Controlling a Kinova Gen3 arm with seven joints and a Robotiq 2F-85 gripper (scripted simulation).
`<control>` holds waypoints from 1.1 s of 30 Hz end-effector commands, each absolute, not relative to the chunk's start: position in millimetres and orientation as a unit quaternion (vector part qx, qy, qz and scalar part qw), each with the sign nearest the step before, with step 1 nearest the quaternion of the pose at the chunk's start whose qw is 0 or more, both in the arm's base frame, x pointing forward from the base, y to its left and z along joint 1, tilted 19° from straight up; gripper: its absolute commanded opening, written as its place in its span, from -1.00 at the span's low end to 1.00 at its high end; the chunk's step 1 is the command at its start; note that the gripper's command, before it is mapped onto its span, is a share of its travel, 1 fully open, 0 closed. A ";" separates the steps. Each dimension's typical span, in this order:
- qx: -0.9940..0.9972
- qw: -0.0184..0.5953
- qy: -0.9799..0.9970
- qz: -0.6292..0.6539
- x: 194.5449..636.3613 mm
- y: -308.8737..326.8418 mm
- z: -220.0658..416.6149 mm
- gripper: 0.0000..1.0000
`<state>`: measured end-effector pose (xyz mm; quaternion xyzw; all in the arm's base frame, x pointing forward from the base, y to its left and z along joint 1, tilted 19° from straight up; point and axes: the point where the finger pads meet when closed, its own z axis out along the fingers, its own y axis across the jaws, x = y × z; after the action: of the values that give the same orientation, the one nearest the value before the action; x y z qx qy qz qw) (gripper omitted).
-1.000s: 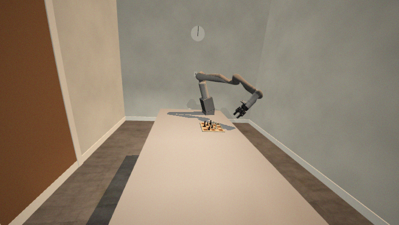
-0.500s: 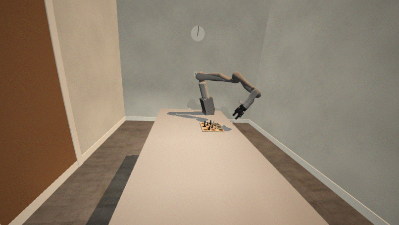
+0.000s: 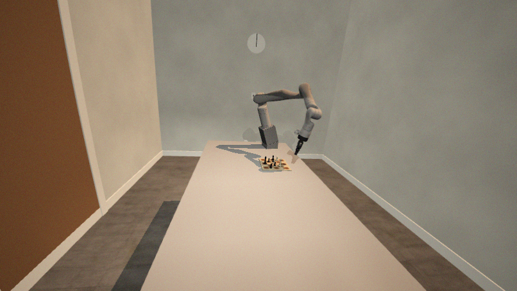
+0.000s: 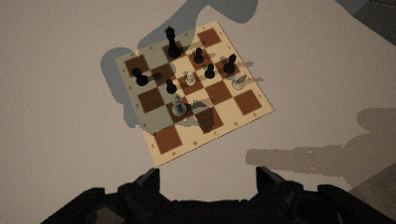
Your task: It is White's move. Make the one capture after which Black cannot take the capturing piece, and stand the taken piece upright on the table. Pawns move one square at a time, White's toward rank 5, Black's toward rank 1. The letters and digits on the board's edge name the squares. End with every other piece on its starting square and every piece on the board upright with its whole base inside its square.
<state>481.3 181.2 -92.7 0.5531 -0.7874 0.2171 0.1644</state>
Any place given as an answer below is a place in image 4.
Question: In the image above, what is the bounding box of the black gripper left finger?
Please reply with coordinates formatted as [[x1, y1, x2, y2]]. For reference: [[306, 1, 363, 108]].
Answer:
[[40, 168, 185, 224]]

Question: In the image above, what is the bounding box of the brown and cream chessboard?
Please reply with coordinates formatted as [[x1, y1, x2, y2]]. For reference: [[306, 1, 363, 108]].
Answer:
[[115, 21, 273, 168]]

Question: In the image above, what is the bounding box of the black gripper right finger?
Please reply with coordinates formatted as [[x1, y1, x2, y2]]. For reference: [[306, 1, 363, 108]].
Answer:
[[236, 167, 396, 224]]

